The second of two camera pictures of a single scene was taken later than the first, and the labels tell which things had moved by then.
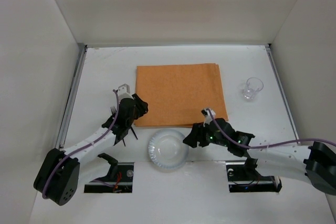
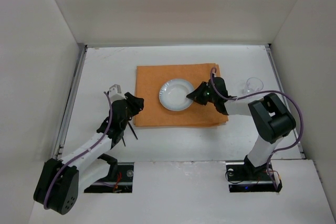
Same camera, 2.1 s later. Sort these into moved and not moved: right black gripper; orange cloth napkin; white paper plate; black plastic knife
Moved: right black gripper; white paper plate
Not moved: black plastic knife; orange cloth napkin
